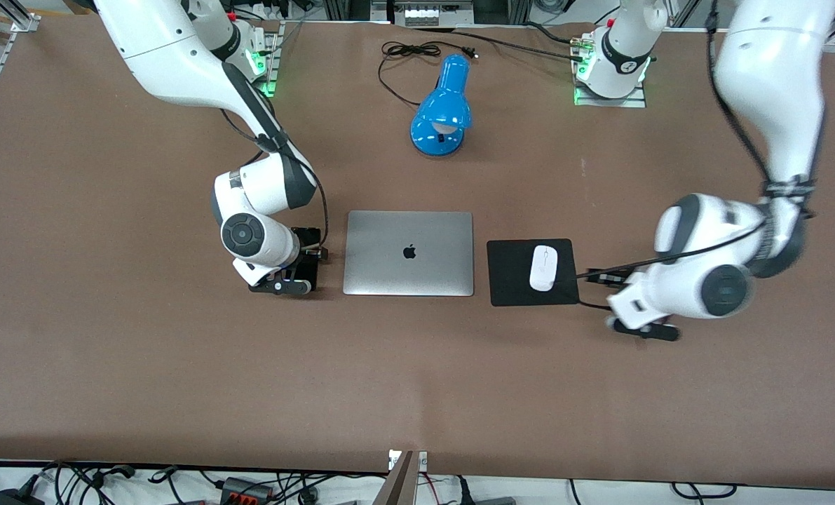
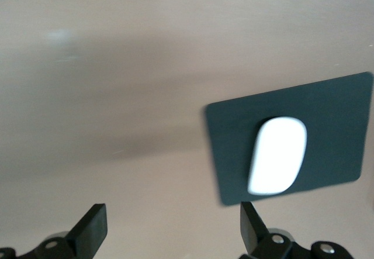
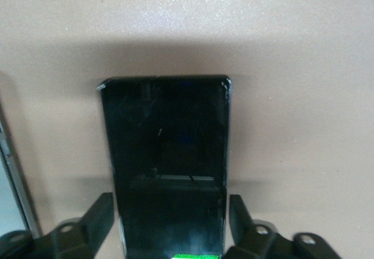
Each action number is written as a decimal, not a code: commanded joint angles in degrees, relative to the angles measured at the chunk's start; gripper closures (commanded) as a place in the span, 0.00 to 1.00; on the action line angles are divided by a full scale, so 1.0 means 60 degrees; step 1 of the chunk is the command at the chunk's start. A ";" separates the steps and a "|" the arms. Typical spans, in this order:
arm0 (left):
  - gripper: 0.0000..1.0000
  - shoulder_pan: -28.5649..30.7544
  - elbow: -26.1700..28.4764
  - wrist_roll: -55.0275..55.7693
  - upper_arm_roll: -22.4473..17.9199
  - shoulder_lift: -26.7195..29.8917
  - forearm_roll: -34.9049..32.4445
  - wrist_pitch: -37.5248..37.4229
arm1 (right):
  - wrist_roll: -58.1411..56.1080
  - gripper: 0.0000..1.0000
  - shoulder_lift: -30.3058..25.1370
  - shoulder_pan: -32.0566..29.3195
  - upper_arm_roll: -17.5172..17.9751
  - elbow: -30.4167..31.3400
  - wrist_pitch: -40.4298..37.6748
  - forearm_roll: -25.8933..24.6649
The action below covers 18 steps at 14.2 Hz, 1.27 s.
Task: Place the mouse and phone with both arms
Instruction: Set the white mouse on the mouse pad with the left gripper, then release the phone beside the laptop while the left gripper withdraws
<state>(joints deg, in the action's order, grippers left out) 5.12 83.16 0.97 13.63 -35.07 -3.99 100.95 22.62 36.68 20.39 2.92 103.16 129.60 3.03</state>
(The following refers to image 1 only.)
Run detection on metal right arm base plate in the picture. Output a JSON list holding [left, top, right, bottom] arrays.
[[247, 21, 282, 97]]

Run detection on black mouse pad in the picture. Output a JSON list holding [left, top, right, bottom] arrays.
[[487, 238, 581, 307]]

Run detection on white computer mouse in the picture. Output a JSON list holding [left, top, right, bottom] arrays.
[[529, 245, 559, 292]]

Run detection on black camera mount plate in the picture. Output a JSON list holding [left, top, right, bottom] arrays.
[[249, 267, 313, 296], [613, 319, 681, 342]]

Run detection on blue desk lamp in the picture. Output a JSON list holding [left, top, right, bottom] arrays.
[[409, 54, 473, 158]]

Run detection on black right camera mount plate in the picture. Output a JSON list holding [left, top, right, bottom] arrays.
[[249, 267, 313, 296]]

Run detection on black left camera mount plate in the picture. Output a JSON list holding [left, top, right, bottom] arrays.
[[613, 319, 681, 342]]

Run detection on silver closed laptop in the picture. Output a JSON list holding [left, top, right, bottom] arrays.
[[342, 210, 475, 297]]

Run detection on thin black lamp cord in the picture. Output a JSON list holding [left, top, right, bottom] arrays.
[[379, 41, 480, 107]]

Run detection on black smartphone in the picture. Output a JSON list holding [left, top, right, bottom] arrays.
[[291, 252, 322, 284]]

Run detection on black connector block red tabs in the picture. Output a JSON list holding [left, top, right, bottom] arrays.
[[219, 476, 276, 503]]

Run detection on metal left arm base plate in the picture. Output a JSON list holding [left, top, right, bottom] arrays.
[[573, 35, 648, 108]]

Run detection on thick black power cable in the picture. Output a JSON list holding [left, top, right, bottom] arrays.
[[414, 25, 590, 64]]

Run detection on black looped floor cable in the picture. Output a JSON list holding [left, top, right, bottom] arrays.
[[671, 482, 738, 500]]

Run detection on grey power strip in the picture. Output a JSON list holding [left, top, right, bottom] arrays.
[[393, 0, 454, 27]]

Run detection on grey camera stand post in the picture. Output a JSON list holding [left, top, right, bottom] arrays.
[[372, 450, 429, 505]]

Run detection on black power adapter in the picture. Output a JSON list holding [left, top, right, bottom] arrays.
[[0, 486, 45, 505]]

